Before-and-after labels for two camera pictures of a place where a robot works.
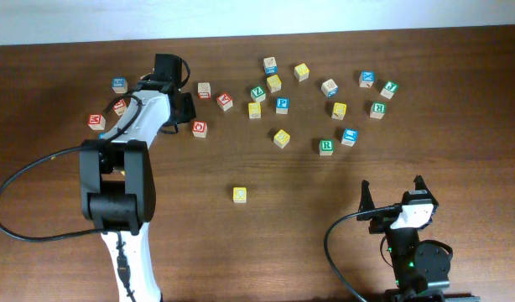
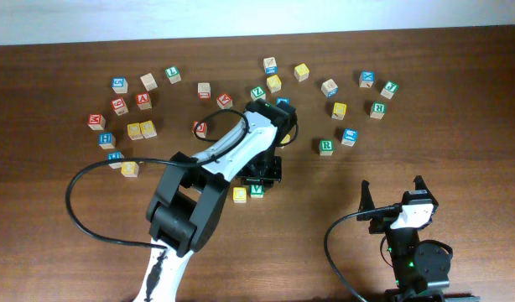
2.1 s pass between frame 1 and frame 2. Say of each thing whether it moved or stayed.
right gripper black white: stayed
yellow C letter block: stayed
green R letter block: stayed
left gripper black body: moved
